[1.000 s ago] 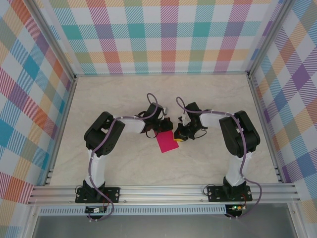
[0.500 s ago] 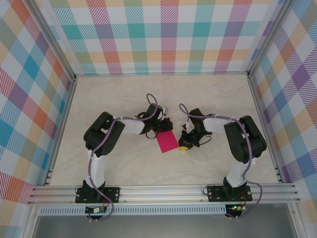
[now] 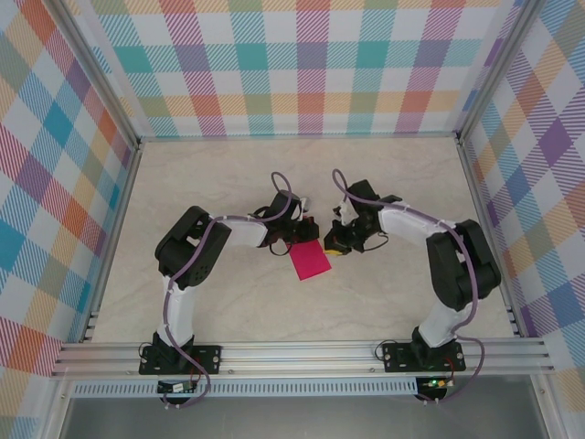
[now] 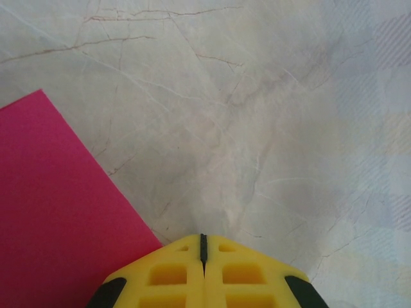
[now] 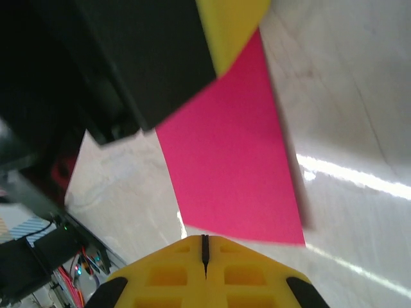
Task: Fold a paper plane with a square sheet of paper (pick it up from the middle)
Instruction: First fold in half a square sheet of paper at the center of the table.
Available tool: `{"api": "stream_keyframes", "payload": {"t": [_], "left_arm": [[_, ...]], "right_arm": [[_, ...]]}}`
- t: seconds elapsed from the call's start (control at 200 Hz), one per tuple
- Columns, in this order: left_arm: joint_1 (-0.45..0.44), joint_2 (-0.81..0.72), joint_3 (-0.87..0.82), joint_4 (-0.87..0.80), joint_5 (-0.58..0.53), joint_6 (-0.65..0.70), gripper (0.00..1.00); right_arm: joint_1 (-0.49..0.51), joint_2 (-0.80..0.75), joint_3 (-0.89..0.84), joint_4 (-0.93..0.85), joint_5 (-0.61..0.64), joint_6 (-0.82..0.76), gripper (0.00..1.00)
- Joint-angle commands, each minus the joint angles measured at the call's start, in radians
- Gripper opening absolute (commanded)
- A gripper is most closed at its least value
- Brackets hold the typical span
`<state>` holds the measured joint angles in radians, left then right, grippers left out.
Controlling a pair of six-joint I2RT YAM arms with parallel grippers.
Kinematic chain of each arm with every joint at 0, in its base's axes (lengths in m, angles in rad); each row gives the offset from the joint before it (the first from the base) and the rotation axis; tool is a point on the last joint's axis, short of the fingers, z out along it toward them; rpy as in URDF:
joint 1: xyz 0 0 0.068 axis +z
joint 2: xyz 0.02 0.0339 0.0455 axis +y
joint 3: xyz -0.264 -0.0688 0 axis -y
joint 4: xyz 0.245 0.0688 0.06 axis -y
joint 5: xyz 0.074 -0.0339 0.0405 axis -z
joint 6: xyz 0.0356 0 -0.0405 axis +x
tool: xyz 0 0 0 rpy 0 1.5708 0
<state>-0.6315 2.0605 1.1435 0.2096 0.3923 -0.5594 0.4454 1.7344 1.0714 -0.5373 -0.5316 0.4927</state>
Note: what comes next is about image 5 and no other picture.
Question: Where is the red left base wire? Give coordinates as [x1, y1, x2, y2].
[54, 266, 87, 308]

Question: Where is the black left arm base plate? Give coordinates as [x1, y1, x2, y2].
[0, 228, 81, 299]

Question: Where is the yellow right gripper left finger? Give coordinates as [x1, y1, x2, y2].
[85, 234, 207, 308]

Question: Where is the pink paper sheet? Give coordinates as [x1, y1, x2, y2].
[155, 27, 306, 247]

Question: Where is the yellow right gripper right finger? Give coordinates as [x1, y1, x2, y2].
[205, 234, 330, 308]

